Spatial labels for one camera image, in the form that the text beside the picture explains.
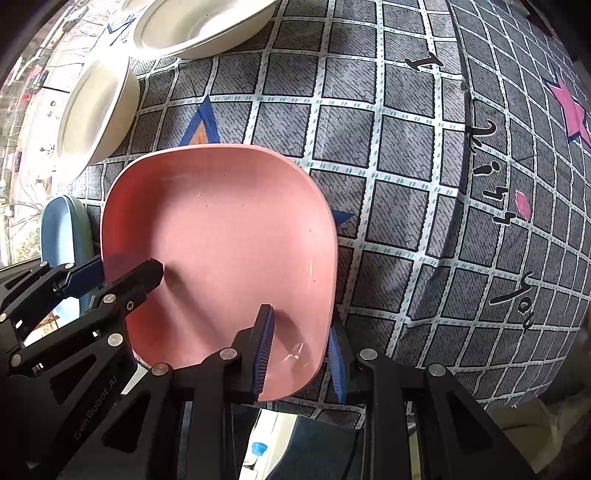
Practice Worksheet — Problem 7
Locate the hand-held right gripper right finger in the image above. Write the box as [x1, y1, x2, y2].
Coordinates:
[328, 318, 541, 480]

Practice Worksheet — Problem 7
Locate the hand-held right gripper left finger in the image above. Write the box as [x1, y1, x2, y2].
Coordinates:
[46, 304, 277, 480]

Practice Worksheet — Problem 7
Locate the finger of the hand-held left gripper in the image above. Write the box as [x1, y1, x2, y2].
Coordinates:
[0, 255, 106, 326]
[9, 258, 165, 386]

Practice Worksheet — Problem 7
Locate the blue plate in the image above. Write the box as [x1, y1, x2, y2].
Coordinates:
[41, 195, 105, 324]

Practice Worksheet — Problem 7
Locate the white bowl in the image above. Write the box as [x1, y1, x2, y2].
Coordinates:
[131, 0, 278, 60]
[54, 59, 140, 171]

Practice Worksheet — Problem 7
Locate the person's leg in jeans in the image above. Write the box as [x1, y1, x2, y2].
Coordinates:
[265, 411, 370, 480]

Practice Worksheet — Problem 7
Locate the cream coloured object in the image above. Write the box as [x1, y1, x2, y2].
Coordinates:
[485, 397, 564, 462]

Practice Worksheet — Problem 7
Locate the grey checkered star blanket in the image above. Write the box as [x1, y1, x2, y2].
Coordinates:
[60, 0, 591, 432]

